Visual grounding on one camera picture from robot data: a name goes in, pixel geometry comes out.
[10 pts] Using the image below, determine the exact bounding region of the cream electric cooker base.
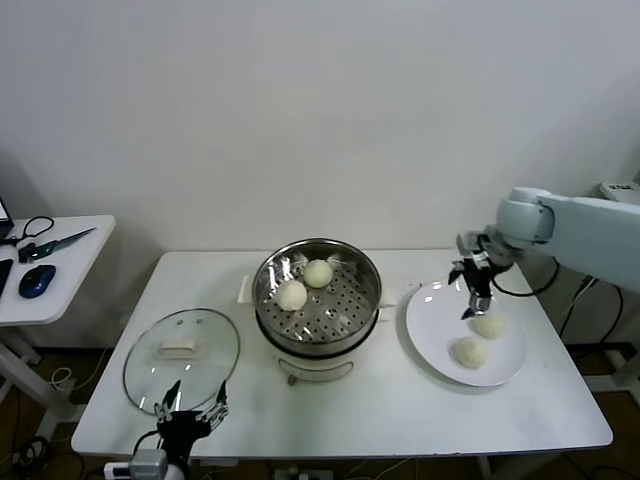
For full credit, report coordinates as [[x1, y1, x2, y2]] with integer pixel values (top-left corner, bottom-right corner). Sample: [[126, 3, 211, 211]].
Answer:
[[241, 279, 400, 387]]

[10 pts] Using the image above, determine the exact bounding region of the white cabinet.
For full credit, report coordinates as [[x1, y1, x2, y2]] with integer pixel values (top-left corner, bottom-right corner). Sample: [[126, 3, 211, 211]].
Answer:
[[593, 180, 640, 206]]

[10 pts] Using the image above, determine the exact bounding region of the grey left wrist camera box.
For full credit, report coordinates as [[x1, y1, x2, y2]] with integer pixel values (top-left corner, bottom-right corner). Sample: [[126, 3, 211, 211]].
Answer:
[[128, 448, 169, 480]]

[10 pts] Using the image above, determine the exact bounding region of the white steamed baozi bun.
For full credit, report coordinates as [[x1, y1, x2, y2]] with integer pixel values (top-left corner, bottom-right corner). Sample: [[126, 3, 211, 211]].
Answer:
[[277, 279, 309, 312], [453, 336, 490, 371], [303, 258, 334, 290], [472, 314, 509, 341]]

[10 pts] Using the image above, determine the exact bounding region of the white side table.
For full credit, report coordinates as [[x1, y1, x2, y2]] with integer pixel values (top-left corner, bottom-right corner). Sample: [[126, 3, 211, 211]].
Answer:
[[0, 214, 119, 439]]

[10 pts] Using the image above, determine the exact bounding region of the green handled blade tool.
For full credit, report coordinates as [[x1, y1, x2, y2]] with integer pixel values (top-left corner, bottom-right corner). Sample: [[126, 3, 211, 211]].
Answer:
[[19, 227, 98, 264]]

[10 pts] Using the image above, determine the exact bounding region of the white round plate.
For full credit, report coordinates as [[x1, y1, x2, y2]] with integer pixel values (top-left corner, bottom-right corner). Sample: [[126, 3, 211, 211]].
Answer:
[[405, 280, 529, 389]]

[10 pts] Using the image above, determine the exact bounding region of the white floor stand frame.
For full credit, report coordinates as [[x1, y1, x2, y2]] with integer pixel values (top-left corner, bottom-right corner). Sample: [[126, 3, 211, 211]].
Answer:
[[582, 349, 640, 399]]

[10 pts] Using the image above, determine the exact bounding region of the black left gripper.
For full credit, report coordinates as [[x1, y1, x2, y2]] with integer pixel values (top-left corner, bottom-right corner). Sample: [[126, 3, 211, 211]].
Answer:
[[153, 379, 231, 466]]

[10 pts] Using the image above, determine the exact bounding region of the black left wrist camera cable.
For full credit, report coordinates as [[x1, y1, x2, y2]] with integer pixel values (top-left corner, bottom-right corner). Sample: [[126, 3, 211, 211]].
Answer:
[[103, 430, 164, 479]]

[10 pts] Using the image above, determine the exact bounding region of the black flat keyboard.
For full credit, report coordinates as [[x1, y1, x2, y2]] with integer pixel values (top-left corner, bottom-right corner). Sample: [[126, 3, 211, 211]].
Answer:
[[0, 257, 15, 303]]

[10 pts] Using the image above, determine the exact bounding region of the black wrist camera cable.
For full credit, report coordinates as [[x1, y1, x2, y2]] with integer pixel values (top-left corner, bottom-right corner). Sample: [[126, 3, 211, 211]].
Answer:
[[491, 257, 560, 297], [103, 430, 164, 479]]

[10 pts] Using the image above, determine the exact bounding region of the glass pot lid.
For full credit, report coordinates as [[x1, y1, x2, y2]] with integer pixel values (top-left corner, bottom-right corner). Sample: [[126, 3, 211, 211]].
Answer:
[[123, 307, 242, 415]]

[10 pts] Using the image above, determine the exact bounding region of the black cable with adapter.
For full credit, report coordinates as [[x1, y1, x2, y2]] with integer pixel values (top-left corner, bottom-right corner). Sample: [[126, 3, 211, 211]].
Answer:
[[558, 277, 626, 346]]

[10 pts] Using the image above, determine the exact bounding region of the stainless steel steamer basket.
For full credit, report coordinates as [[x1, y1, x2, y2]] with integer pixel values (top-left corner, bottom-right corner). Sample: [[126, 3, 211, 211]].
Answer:
[[241, 238, 400, 357]]

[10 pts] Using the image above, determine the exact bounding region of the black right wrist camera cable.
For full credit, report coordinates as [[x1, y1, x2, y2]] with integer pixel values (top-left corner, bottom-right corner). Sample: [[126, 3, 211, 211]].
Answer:
[[491, 257, 560, 297]]

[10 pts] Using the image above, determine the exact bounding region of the blue computer mouse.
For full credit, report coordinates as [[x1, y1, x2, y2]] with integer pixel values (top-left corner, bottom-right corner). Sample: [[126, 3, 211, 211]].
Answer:
[[18, 263, 57, 299]]

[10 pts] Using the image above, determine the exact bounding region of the white power strip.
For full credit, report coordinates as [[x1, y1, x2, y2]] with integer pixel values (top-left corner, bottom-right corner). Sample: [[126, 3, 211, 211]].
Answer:
[[273, 467, 337, 480]]

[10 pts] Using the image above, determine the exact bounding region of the open laptop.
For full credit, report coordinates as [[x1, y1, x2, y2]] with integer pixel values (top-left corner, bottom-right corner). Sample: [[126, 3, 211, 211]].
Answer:
[[0, 192, 15, 240]]

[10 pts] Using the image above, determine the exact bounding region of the white coiled floor cable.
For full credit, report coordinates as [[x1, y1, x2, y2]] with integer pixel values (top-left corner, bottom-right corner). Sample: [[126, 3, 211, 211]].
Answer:
[[49, 366, 77, 390]]

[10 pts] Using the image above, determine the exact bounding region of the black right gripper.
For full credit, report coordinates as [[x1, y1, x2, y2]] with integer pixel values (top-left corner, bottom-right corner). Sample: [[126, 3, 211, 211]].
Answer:
[[447, 229, 506, 322]]

